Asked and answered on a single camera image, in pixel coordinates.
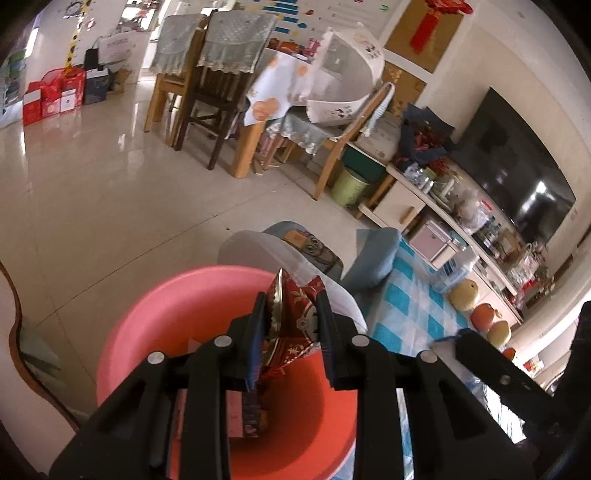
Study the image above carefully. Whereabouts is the white mesh food cover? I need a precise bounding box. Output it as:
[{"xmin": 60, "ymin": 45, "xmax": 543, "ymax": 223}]
[{"xmin": 305, "ymin": 27, "xmax": 386, "ymax": 127}]

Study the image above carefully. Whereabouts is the cartoon print cushion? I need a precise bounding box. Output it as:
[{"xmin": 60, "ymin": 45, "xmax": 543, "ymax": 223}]
[{"xmin": 263, "ymin": 220, "xmax": 345, "ymax": 280}]

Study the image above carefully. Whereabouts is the clear plastic bag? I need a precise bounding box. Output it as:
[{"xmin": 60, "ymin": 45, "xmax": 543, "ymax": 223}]
[{"xmin": 457, "ymin": 189, "xmax": 491, "ymax": 232}]

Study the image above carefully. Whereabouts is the small yellow pear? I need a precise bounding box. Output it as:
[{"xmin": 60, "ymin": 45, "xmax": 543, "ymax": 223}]
[{"xmin": 487, "ymin": 320, "xmax": 512, "ymax": 348}]

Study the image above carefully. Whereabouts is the light green bin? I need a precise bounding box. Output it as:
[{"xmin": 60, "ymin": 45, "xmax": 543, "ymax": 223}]
[{"xmin": 330, "ymin": 166, "xmax": 370, "ymax": 209}]

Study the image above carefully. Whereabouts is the dark wooden chair lace cover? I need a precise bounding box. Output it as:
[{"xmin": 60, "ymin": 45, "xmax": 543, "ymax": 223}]
[{"xmin": 174, "ymin": 10, "xmax": 279, "ymax": 171}]

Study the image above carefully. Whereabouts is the stool with white cover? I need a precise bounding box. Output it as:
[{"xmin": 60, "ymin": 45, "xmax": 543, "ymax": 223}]
[{"xmin": 217, "ymin": 228, "xmax": 370, "ymax": 340}]

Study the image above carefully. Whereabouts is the red gift box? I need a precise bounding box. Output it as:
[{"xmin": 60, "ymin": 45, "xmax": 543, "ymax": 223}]
[
  {"xmin": 23, "ymin": 83, "xmax": 45, "ymax": 126},
  {"xmin": 60, "ymin": 67, "xmax": 87, "ymax": 114},
  {"xmin": 41, "ymin": 69, "xmax": 65, "ymax": 119}
]

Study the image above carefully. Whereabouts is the pink plastic basin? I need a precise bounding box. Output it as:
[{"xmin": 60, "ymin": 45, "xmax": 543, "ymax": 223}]
[{"xmin": 96, "ymin": 264, "xmax": 358, "ymax": 480}]

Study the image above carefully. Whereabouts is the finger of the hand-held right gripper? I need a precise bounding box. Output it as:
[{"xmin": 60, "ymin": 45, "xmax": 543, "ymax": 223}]
[{"xmin": 431, "ymin": 330, "xmax": 561, "ymax": 428}]

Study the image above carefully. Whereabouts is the red apple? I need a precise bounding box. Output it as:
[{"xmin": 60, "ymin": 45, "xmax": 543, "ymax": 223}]
[{"xmin": 471, "ymin": 303, "xmax": 502, "ymax": 330}]

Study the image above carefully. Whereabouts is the dark blue gift bag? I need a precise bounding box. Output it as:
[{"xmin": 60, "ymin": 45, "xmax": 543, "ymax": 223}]
[{"xmin": 84, "ymin": 68, "xmax": 112, "ymax": 105}]

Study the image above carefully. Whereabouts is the white plastic bottle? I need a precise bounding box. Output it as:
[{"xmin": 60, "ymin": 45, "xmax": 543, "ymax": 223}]
[{"xmin": 431, "ymin": 257, "xmax": 477, "ymax": 295}]

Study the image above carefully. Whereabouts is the dark green tub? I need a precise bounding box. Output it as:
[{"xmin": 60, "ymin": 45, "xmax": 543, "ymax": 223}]
[{"xmin": 342, "ymin": 143, "xmax": 389, "ymax": 183}]

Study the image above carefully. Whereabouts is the grey blue cushion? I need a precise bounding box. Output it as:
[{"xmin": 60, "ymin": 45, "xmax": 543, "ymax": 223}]
[{"xmin": 342, "ymin": 227, "xmax": 402, "ymax": 289}]

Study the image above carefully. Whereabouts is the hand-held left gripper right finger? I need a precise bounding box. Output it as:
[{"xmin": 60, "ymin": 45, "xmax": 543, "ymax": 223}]
[{"xmin": 313, "ymin": 287, "xmax": 536, "ymax": 480}]

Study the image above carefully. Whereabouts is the red patterned snack wrapper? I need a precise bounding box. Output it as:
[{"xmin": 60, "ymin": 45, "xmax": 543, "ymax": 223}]
[{"xmin": 256, "ymin": 268, "xmax": 326, "ymax": 374}]

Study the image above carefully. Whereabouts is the white floral tablecloth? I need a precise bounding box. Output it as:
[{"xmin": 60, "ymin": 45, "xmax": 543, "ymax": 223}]
[{"xmin": 243, "ymin": 48, "xmax": 324, "ymax": 126}]

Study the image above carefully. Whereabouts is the light wooden chair lace cover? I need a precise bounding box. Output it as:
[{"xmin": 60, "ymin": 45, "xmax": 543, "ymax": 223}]
[{"xmin": 144, "ymin": 14, "xmax": 208, "ymax": 136}]

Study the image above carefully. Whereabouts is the wooden dining table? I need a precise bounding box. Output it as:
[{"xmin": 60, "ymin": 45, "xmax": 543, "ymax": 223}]
[{"xmin": 231, "ymin": 46, "xmax": 333, "ymax": 180}]

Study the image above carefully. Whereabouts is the large yellow pear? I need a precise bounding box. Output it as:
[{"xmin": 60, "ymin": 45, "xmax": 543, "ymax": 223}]
[{"xmin": 449, "ymin": 279, "xmax": 481, "ymax": 311}]

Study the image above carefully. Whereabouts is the black television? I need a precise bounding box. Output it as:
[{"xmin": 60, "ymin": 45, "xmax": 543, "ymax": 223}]
[{"xmin": 450, "ymin": 88, "xmax": 578, "ymax": 241}]

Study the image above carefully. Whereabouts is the pale lace tablecloth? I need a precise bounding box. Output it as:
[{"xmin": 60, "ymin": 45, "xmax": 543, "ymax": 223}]
[{"xmin": 265, "ymin": 111, "xmax": 342, "ymax": 155}]

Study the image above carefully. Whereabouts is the light wooden chair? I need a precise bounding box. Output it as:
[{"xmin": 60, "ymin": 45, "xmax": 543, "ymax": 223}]
[{"xmin": 314, "ymin": 83, "xmax": 395, "ymax": 200}]

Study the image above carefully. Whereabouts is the white paper bag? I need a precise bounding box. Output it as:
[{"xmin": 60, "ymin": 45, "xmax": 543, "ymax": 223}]
[{"xmin": 98, "ymin": 31, "xmax": 134, "ymax": 70}]

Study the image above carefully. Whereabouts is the red knot wall decoration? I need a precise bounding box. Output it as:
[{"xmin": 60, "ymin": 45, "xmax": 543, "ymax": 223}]
[{"xmin": 411, "ymin": 0, "xmax": 474, "ymax": 55}]

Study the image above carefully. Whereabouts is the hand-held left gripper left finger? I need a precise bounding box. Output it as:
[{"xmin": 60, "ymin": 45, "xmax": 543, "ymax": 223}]
[{"xmin": 48, "ymin": 291, "xmax": 271, "ymax": 480}]

